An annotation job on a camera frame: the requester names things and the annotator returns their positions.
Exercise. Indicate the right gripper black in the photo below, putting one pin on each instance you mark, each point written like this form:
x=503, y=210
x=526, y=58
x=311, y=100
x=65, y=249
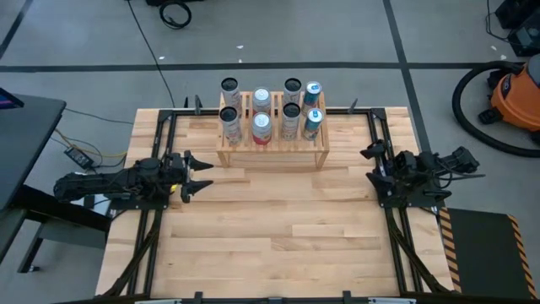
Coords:
x=403, y=169

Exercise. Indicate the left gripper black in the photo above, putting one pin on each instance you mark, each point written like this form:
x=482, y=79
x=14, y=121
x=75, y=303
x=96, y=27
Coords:
x=171, y=175

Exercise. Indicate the blue silver Red Bull can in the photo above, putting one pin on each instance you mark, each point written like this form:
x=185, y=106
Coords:
x=313, y=124
x=312, y=95

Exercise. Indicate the grey red Spindrift can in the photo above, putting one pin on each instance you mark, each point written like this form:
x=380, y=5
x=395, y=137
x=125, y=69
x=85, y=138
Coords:
x=262, y=99
x=262, y=131

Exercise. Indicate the white Celsius Peach Vibe can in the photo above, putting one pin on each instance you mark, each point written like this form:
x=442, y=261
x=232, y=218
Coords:
x=231, y=95

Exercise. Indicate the white Celsius Tropical Vibe can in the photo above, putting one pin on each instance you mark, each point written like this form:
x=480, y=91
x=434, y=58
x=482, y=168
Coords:
x=292, y=86

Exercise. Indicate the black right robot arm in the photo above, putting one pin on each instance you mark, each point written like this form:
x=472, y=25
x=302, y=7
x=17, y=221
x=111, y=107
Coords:
x=447, y=166

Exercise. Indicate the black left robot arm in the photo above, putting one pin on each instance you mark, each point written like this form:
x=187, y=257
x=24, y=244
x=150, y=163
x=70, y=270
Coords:
x=97, y=183

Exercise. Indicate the slatted wooden shelf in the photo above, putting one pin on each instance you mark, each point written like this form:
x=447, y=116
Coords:
x=274, y=148

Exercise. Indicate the white paper box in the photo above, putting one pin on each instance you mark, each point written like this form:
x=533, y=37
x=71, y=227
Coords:
x=103, y=204

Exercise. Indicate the orange shop vacuum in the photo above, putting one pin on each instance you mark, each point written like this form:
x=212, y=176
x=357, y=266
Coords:
x=516, y=97
x=457, y=103

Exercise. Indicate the black power adapter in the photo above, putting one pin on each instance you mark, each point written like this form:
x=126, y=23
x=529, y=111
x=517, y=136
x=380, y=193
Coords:
x=78, y=157

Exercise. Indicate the black hazard-striped floor mat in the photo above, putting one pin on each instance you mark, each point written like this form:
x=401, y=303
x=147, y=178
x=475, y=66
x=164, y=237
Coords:
x=489, y=262

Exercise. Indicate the black desk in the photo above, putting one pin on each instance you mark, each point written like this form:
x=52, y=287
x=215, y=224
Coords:
x=25, y=135

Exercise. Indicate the black equipment case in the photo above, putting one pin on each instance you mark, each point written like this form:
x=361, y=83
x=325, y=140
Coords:
x=527, y=41
x=521, y=12

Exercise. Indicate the black display device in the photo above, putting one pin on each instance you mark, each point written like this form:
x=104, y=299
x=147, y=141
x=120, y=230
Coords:
x=8, y=100

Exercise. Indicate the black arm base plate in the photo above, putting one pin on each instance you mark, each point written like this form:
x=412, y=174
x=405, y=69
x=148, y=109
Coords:
x=422, y=202
x=139, y=204

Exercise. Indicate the black frame bracket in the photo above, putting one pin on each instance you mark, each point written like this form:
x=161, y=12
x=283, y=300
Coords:
x=352, y=106
x=197, y=104

